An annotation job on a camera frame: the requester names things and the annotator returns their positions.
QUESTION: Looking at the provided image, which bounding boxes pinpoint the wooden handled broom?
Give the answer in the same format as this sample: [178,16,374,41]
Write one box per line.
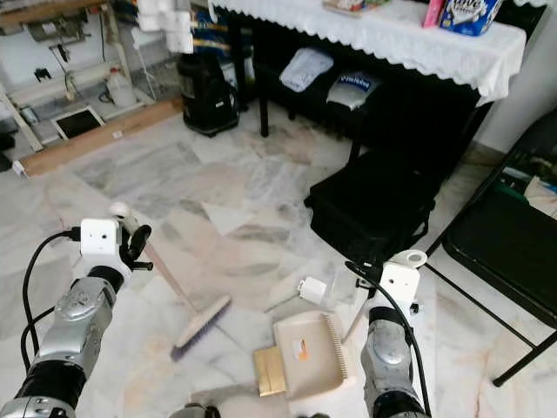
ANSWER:
[109,201,233,362]

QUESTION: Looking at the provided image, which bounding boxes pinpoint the beige long handled dustpan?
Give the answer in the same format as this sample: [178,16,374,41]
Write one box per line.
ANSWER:
[272,249,430,402]

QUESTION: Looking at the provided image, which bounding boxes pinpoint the clear plastic container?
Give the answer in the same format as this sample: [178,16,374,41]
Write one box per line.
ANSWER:
[331,266,365,307]

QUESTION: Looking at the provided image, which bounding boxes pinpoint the small white carton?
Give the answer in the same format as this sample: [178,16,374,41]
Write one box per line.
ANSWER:
[298,276,329,306]

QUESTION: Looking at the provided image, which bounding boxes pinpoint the black suitcase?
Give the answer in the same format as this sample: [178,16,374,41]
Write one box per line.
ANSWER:
[304,150,446,265]

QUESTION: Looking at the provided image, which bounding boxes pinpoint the long wooden plank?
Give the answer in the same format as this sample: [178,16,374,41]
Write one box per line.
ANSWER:
[17,97,185,179]

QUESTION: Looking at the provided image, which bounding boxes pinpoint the white framed tablet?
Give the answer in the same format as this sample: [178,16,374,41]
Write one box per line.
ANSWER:
[51,105,106,143]

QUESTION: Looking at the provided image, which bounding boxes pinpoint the flat brown cardboard piece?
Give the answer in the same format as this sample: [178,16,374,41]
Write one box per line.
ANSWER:
[252,346,289,398]

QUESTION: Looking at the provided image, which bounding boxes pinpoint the black folding chair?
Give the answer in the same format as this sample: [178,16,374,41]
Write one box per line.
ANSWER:
[435,106,557,388]

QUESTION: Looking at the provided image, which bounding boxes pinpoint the white plastic jug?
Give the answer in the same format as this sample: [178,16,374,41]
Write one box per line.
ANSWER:
[104,67,138,109]

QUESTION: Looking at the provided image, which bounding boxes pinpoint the grey robot left foot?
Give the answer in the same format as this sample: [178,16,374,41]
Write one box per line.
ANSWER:
[170,401,220,418]

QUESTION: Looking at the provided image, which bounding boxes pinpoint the black table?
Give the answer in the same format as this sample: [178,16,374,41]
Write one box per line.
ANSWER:
[222,13,501,166]

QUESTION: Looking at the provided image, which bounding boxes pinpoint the cluttered storage rack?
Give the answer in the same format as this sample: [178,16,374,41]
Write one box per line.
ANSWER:
[0,0,184,156]

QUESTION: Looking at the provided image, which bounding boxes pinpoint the grey bag blue print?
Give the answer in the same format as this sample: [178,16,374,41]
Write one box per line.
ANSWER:
[325,71,383,112]

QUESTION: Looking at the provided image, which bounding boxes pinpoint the white cloth bag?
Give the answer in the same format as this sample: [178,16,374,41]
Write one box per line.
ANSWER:
[279,47,337,94]

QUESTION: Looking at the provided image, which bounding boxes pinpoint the white paper roll stack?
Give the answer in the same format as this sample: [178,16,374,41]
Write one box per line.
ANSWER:
[136,0,195,56]

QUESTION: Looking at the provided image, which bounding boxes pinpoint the white lace tablecloth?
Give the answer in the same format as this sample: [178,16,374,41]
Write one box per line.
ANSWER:
[209,0,528,105]

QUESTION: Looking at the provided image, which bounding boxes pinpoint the flat food package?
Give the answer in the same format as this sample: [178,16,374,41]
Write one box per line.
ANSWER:
[321,0,390,18]

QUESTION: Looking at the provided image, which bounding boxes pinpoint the pink package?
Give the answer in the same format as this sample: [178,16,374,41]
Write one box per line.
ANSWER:
[423,0,446,29]

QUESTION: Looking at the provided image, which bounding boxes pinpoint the blue toilet paper pack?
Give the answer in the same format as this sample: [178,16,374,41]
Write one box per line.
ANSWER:
[440,0,505,37]

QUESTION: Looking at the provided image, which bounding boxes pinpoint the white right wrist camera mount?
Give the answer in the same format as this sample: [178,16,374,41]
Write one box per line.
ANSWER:
[372,261,422,314]

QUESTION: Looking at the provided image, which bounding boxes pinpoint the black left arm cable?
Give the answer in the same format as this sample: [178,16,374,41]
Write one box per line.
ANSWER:
[21,227,84,371]

